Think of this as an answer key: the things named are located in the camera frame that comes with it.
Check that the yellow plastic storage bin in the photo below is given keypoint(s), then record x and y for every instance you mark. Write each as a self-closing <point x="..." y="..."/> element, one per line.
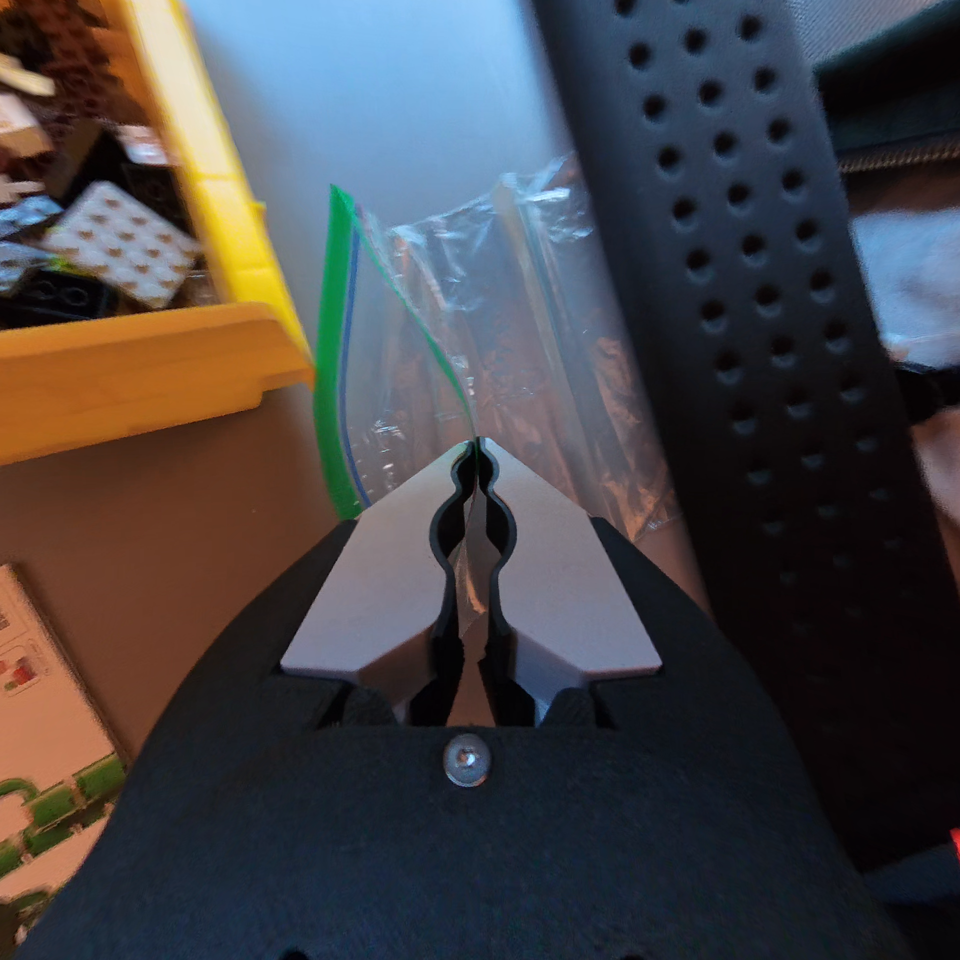
<point x="150" y="375"/>

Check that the grey desk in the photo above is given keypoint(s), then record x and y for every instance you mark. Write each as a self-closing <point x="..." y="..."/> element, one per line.
<point x="390" y="90"/>

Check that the clear zip bag green seal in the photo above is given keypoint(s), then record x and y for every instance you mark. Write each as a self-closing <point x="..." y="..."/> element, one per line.
<point x="465" y="315"/>

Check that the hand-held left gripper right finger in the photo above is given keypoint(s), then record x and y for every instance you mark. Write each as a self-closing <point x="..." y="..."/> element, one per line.
<point x="570" y="592"/>

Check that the black perforated chair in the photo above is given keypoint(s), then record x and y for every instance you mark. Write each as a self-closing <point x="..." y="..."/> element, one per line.
<point x="795" y="465"/>

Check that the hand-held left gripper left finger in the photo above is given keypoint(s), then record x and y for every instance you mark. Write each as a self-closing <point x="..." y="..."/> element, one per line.
<point x="375" y="592"/>

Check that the pile of toy building bricks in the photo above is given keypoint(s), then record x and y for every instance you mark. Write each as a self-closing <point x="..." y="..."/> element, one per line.
<point x="120" y="240"/>

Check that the plant building instruction booklet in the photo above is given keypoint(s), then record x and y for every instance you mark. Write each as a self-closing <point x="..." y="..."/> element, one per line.
<point x="45" y="712"/>

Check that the white shirt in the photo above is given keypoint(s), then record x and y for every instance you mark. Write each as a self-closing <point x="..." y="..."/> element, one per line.
<point x="915" y="277"/>

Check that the dark green jacket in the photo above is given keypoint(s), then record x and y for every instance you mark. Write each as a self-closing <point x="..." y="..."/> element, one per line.
<point x="885" y="105"/>

